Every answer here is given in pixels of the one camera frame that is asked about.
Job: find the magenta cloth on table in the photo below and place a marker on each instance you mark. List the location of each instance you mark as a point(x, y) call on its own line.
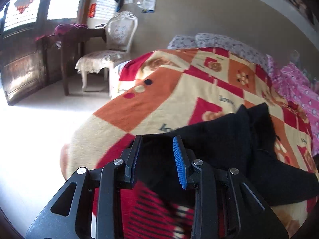
point(62, 29)

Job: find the floral grey pillow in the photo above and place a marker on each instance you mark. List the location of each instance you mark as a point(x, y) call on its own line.
point(205, 40)
point(182, 42)

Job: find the black pants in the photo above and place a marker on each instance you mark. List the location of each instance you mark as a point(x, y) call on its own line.
point(244, 140)

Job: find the dark wooden table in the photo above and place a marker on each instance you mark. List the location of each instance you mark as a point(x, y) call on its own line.
point(69, 41)

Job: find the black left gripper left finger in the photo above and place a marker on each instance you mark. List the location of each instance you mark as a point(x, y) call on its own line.
point(130, 157)

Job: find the dark wooden door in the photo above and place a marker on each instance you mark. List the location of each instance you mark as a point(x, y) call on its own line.
point(22, 67)

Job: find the orange red patterned blanket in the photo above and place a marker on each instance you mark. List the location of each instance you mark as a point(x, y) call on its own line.
point(166, 90)

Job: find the white ornate chair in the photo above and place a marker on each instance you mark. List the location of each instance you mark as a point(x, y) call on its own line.
point(119, 32)

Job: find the pink penguin quilt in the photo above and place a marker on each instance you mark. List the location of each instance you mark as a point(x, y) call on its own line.
point(296, 84)

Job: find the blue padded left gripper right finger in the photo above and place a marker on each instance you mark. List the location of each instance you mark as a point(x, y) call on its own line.
point(183, 160)

